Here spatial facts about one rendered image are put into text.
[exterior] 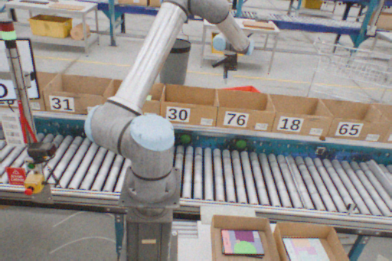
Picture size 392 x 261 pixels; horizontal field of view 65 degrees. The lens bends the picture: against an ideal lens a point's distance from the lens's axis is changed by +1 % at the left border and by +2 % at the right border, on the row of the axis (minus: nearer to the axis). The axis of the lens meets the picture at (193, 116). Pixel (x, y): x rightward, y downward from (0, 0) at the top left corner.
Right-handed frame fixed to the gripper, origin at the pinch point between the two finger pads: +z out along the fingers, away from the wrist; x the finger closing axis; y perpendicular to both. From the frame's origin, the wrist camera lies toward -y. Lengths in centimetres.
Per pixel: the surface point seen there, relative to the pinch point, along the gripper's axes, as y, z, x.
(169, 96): -39.2, 22.7, 20.7
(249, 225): 3, 37, -87
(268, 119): 29.6, 24.1, -12.9
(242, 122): 12.0, 27.1, -12.2
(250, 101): 23.6, 27.3, 16.2
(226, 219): -9, 32, -86
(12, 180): -120, 22, -64
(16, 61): -98, -43, -60
